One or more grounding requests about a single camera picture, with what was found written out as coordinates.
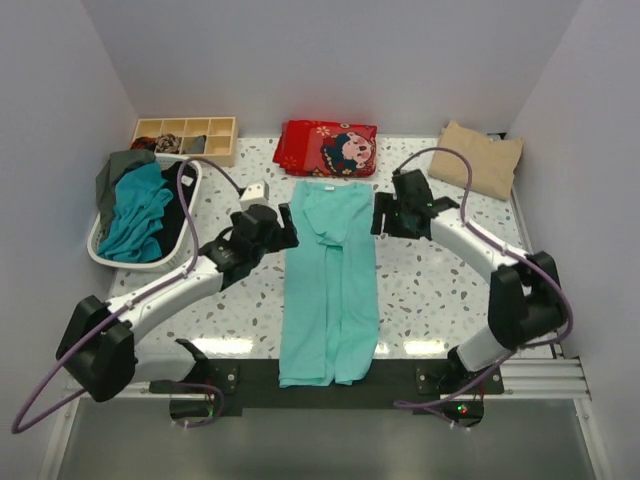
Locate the mint green t shirt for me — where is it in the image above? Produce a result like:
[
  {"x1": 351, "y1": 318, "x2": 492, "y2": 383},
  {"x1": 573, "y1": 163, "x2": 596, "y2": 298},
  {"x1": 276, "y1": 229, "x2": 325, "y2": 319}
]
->
[{"x1": 279, "y1": 181, "x2": 380, "y2": 388}]

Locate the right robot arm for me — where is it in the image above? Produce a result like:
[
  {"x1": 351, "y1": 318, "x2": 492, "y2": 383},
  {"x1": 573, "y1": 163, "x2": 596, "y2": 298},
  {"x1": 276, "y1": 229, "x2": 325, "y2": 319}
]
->
[{"x1": 371, "y1": 170, "x2": 570, "y2": 393}]

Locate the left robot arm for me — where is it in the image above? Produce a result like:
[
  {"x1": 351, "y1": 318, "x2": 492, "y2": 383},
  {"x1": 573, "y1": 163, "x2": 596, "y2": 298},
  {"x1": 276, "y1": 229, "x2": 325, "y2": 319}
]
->
[{"x1": 56, "y1": 203, "x2": 299, "y2": 402}]

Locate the white plastic laundry basket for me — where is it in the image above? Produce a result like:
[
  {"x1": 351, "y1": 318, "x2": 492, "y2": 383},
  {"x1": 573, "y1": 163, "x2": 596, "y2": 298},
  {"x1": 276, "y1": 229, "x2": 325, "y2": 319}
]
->
[{"x1": 87, "y1": 153, "x2": 203, "y2": 273}]

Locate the black garment with label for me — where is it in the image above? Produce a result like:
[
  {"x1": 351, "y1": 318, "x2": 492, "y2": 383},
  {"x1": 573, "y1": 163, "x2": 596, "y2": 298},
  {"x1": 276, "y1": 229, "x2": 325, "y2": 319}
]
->
[{"x1": 153, "y1": 162, "x2": 198, "y2": 258}]

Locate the red folded cartoon blanket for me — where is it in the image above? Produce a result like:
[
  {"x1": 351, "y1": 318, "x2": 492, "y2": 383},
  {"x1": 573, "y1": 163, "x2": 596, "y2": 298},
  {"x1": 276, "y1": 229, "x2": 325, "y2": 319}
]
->
[{"x1": 273, "y1": 120, "x2": 377, "y2": 178}]

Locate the beige folded t shirt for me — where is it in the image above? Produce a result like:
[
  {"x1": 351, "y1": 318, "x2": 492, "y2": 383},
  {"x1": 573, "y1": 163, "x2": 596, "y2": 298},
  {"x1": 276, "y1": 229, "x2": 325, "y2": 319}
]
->
[{"x1": 428, "y1": 120, "x2": 524, "y2": 201}]

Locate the wooden compartment organizer box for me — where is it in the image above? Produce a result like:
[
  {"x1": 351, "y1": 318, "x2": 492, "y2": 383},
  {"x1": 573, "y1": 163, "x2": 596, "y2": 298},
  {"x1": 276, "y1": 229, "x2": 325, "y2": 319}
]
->
[{"x1": 130, "y1": 117, "x2": 238, "y2": 167}]

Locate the grey sock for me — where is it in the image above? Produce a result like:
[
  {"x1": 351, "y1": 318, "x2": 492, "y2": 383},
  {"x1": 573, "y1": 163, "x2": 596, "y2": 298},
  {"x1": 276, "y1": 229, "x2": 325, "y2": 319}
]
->
[{"x1": 183, "y1": 135, "x2": 207, "y2": 155}]

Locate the teal t shirt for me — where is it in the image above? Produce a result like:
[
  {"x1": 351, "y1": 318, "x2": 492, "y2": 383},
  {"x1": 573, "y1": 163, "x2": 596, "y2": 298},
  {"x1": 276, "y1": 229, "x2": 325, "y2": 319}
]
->
[{"x1": 97, "y1": 162, "x2": 172, "y2": 263}]

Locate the pink brown patterned sock roll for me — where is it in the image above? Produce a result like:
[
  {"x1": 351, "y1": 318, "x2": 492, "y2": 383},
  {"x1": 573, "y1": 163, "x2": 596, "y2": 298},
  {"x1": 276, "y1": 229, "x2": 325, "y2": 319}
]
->
[{"x1": 155, "y1": 133, "x2": 182, "y2": 154}]

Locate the red black patterned sock roll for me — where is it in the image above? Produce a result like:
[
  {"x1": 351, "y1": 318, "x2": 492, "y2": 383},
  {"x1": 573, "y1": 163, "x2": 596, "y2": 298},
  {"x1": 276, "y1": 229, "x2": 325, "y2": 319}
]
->
[{"x1": 130, "y1": 136, "x2": 157, "y2": 152}]

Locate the dark grey t shirt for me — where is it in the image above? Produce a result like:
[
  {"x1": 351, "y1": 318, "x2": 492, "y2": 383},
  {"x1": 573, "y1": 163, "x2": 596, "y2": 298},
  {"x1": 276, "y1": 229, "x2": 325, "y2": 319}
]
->
[{"x1": 95, "y1": 149, "x2": 155, "y2": 235}]

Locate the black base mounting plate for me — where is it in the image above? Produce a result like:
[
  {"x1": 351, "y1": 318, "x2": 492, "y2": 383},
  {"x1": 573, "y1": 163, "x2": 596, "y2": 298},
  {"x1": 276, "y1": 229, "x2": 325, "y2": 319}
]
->
[{"x1": 149, "y1": 359, "x2": 504, "y2": 424}]

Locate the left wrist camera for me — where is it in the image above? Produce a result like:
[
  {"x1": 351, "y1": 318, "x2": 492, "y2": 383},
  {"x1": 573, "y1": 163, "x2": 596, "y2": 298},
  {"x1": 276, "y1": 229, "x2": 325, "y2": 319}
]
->
[{"x1": 239, "y1": 180, "x2": 269, "y2": 211}]

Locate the aluminium frame rail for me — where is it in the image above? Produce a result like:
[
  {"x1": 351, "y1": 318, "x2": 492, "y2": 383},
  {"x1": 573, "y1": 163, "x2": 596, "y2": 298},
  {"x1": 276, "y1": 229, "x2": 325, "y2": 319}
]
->
[{"x1": 42, "y1": 347, "x2": 611, "y2": 479}]

